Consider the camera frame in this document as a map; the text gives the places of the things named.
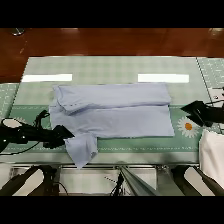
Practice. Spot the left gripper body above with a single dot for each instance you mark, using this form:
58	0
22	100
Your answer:
56	136

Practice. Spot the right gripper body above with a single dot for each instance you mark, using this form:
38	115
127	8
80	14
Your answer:
200	112

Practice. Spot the light blue shirt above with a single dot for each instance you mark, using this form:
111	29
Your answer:
113	113

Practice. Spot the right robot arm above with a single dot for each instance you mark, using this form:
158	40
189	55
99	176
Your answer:
197	181

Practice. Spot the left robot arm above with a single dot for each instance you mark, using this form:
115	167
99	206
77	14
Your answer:
28	133

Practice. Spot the white garment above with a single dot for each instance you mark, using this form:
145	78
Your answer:
213	156

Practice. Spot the silver frame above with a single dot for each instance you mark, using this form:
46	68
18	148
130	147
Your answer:
140	186

